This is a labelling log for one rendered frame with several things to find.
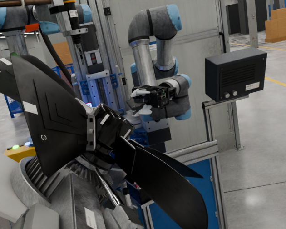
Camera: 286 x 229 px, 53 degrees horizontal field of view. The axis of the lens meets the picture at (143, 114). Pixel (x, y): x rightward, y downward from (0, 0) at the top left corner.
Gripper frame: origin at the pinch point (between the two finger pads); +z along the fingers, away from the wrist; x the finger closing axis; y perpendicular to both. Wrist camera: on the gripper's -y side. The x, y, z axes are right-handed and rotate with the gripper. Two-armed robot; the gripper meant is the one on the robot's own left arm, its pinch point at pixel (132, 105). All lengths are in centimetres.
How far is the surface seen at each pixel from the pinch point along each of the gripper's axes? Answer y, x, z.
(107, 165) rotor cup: 16.0, 4.6, 31.1
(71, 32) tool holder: 2.7, -28.2, 23.8
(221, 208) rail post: 15, 68, -41
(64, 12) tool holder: 1.7, -33.5, 23.8
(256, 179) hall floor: 2, 119, -152
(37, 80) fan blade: 19, -22, 47
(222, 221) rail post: 16, 76, -41
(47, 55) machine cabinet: -903, 87, -589
